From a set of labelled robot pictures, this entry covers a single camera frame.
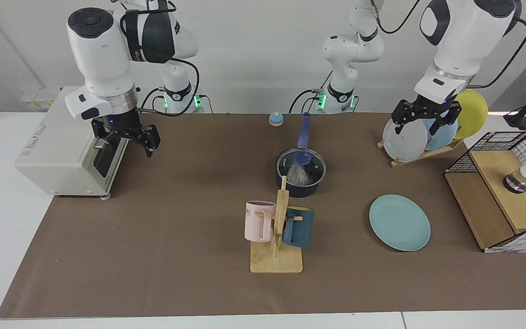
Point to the glass lid with blue knob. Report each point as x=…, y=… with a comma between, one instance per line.
x=315, y=167

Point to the white vermicelli bundle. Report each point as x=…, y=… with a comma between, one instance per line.
x=297, y=176

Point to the light blue plate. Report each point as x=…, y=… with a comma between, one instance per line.
x=443, y=137

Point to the grey plate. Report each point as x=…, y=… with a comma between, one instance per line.
x=404, y=144

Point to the wooden plate rack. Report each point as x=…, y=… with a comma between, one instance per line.
x=420, y=156

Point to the yellow plate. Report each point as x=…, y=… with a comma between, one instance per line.
x=475, y=114

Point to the teal round plate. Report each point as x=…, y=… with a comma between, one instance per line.
x=400, y=224

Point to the pale toaster oven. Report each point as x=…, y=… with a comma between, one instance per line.
x=57, y=151

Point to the small blue round thing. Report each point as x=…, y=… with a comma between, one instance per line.
x=276, y=119

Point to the pink ribbed cup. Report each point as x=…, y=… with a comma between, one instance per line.
x=257, y=224

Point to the brown table cloth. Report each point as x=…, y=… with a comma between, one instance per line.
x=199, y=283

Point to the dark teal cup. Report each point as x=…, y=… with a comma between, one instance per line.
x=302, y=230

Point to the wooden cup stand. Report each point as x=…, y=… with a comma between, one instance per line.
x=276, y=262

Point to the white wall socket strip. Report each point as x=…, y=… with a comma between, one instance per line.
x=39, y=98

